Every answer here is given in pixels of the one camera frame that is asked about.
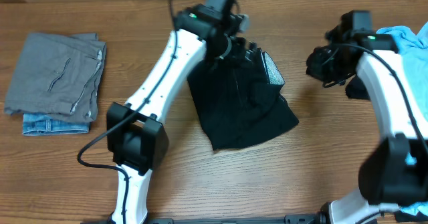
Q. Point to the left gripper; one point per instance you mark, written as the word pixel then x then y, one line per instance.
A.
pixel 240 58

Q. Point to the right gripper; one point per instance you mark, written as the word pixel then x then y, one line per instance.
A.
pixel 318 65

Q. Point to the black shorts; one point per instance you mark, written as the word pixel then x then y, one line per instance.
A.
pixel 239 105

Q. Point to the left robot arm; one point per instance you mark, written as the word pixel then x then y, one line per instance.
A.
pixel 204 33

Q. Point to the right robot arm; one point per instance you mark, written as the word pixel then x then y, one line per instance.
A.
pixel 393 179

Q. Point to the black garment under shirt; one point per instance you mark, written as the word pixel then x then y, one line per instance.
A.
pixel 356 89

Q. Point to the light blue shirt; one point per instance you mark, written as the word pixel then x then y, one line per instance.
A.
pixel 411 68

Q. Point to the folded grey shorts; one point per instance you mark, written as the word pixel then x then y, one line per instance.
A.
pixel 59 76

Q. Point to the folded blue jeans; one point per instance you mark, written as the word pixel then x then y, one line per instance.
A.
pixel 43 125

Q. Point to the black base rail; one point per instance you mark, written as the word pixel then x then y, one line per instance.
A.
pixel 234 220

